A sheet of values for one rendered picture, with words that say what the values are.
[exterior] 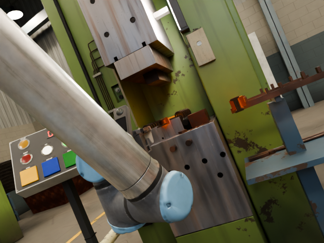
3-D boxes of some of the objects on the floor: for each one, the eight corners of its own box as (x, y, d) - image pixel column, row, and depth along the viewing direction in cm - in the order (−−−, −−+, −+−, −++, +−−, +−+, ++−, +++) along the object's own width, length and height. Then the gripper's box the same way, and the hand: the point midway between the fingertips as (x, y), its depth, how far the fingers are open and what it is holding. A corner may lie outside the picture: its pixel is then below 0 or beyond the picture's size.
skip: (72, 201, 655) (60, 171, 656) (28, 216, 735) (17, 189, 735) (100, 184, 764) (89, 158, 764) (59, 198, 844) (49, 174, 844)
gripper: (112, 169, 71) (138, 153, 92) (147, 156, 68) (165, 142, 89) (101, 141, 71) (128, 131, 92) (134, 127, 68) (155, 120, 89)
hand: (142, 130), depth 89 cm, fingers open, 3 cm apart
